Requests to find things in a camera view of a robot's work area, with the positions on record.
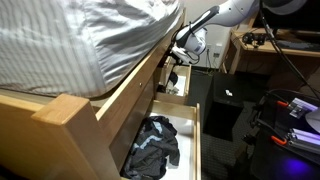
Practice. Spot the silver aluminium extrusion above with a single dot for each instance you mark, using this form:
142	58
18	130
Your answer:
301	107
305	141

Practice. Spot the wooden bed frame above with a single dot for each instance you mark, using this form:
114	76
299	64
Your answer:
66	140

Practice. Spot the mattress with grey sheet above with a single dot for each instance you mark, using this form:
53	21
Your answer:
66	43

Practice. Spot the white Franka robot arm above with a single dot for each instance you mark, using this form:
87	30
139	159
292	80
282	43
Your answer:
233	11

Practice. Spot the black box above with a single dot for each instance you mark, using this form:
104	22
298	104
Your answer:
223	113

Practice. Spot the dark folded garment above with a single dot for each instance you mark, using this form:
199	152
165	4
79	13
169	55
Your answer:
173	78

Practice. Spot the small white crumpled paper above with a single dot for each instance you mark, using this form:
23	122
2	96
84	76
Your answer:
228	93

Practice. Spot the black keyboard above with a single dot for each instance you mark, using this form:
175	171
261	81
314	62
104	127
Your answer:
296	45

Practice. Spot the beige crumpled garment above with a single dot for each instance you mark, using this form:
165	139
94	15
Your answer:
172	90

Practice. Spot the wooden desk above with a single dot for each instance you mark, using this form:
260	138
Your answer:
260	49

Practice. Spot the black device on desk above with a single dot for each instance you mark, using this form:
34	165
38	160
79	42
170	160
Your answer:
253	37

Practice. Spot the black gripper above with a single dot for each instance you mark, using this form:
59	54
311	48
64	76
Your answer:
170	58

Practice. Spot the black monitor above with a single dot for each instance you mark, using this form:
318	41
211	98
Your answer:
293	21

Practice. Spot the wooden drawer with beige garment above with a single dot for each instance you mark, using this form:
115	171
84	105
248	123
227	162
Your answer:
173	99

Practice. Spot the tall closed wooden drawer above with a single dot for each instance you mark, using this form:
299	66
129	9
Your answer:
133	120

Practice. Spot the wooden drawer with dark clothes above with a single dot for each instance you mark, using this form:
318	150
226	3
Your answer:
197	140

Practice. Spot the white wall outlet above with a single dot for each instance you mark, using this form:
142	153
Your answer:
216	51

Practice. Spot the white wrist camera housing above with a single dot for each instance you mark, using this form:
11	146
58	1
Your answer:
181	55

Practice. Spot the white rounded plastic cover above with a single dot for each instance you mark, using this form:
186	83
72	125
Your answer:
314	120

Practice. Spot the dark clothes pile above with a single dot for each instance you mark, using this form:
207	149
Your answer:
153	150

